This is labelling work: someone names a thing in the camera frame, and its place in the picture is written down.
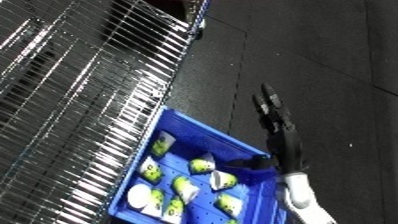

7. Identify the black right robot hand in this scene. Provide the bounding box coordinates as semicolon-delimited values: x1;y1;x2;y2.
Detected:
223;82;311;175

